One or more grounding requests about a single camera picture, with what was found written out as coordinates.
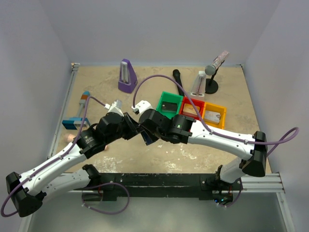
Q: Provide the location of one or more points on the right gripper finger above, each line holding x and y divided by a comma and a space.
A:
143, 128
149, 137

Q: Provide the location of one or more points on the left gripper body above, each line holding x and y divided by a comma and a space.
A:
128, 124

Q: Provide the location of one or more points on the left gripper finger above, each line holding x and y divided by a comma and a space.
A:
132, 124
129, 134

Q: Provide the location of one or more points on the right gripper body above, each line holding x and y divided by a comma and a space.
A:
144, 129

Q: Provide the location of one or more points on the blue card holder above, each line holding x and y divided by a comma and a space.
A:
143, 139

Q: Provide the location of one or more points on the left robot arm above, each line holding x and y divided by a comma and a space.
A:
30, 189

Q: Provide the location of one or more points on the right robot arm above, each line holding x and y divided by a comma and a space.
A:
250, 154

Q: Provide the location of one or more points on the black card in green bin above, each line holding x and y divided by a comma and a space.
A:
169, 107

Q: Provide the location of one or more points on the tan card in red bin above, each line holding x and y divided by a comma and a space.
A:
189, 110

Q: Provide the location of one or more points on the cards in orange bin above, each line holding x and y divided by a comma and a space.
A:
212, 117

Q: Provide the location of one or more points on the green bin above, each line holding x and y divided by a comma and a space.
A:
166, 96

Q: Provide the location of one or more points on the red bin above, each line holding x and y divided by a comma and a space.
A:
200, 105

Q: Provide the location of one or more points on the blue grey toy tool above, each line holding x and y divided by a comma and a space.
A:
75, 122

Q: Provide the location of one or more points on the purple metronome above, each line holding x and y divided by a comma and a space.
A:
127, 77

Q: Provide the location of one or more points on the pink cylinder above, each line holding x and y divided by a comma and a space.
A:
68, 138

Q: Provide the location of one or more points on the orange bin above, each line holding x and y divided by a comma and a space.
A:
217, 108

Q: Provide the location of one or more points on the clear metronome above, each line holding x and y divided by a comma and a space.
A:
198, 86

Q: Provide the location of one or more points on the black microphone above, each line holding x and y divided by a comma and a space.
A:
177, 76

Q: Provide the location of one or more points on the black microphone stand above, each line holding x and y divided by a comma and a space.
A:
211, 85

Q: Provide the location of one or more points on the silver microphone on stand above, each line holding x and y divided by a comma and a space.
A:
217, 62

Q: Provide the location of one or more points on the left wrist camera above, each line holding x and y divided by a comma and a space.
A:
115, 107

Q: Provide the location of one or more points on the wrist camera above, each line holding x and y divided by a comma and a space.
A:
141, 107
115, 107

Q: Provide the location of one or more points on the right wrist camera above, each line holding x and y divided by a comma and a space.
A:
141, 107

